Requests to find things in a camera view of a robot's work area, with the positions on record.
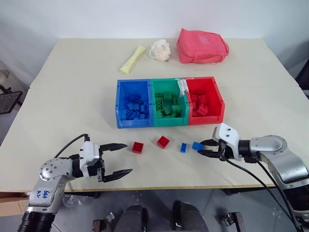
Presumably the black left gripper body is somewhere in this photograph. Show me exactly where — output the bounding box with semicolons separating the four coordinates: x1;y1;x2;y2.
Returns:
87;144;107;183

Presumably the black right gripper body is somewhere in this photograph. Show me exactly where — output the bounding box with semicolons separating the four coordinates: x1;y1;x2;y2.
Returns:
216;141;230;162

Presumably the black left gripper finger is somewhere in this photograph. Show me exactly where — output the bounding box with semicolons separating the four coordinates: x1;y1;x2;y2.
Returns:
102;168;134;183
99;143;128;152

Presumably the red square toy block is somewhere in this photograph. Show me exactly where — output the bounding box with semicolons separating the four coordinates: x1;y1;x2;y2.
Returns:
132;141;146;154
156;135;170;149

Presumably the green plastic bin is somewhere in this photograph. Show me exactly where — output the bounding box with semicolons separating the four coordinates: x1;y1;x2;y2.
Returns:
150;78;191;127

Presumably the clear plastic wrap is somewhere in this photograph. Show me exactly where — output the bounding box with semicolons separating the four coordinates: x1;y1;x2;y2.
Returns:
63;192;84;209

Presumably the blue plastic bin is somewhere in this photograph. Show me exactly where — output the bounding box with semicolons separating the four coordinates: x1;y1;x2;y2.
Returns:
116;79;155;129

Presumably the red plastic bin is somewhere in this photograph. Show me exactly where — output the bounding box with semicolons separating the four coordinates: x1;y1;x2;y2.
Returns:
183;76;226;126

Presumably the dark rounded shape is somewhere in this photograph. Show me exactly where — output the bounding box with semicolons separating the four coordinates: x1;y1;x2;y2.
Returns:
120;204;150;232
172;200;209;232

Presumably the long green toy block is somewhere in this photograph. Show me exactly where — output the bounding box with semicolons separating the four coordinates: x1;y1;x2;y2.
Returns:
155;97;165;112

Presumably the white torn label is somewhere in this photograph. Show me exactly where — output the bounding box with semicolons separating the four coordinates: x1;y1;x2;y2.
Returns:
177;77;195;98

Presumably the yellow rolled cloth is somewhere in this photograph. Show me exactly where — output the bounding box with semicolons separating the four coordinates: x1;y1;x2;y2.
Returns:
119;45;147;74

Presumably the brown cardboard box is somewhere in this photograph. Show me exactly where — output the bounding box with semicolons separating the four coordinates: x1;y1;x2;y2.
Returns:
0;191;30;216

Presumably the pink fabric bag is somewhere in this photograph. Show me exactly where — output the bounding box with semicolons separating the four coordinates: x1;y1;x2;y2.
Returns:
176;28;230;64

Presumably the black metal stool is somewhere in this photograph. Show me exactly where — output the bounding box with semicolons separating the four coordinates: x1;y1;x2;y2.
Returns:
0;69;24;115

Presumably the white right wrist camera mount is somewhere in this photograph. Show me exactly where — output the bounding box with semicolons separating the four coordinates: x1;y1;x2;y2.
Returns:
211;123;243;161

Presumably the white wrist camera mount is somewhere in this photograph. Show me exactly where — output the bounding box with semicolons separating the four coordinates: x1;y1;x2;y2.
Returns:
211;123;243;161
79;141;101;180

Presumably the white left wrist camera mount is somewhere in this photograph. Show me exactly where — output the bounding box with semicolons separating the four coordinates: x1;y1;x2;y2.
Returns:
79;141;101;180

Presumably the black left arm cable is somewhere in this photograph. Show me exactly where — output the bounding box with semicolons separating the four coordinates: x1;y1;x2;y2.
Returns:
54;133;91;158

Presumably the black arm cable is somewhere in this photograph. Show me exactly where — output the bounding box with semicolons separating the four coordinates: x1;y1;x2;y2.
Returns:
54;133;91;158
223;158;305;232

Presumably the metal floor bracket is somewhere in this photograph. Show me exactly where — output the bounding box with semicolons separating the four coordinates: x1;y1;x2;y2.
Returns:
216;211;244;232
92;212;115;232

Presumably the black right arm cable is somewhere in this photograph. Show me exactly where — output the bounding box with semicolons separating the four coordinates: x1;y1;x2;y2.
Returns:
223;158;305;232

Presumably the white rope ball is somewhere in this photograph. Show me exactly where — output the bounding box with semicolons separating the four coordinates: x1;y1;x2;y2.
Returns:
148;39;172;62

